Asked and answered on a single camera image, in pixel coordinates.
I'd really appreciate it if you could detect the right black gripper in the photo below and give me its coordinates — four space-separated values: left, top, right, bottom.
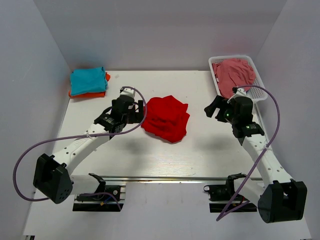
204 95 239 125

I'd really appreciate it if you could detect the red t-shirt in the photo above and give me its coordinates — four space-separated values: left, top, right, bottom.
141 95 190 144

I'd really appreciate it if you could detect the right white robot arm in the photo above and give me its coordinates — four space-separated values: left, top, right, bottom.
204 96 307 223

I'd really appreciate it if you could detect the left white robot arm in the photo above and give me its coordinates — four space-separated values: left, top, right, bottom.
33 96 146 204

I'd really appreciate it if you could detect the folded orange t-shirt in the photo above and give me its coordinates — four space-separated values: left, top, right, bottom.
68 72 111 98

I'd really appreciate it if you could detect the pink t-shirt in basket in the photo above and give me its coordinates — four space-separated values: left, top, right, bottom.
212 58 257 99

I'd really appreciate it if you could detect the white plastic basket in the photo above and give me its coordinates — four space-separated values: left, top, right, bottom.
208 54 269 102

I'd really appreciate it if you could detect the folded teal t-shirt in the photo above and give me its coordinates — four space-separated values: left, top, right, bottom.
69 66 108 97

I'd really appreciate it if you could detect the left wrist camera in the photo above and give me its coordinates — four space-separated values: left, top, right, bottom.
119 86 136 100

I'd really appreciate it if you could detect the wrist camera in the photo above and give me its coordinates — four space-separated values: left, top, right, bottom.
119 86 136 100
227 87 247 104

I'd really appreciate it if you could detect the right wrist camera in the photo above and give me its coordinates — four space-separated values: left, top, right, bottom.
227 87 247 104

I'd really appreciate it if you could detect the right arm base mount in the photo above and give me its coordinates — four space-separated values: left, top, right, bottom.
203 183 258 214

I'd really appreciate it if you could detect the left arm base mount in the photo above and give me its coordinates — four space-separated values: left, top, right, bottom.
72 185 126 213

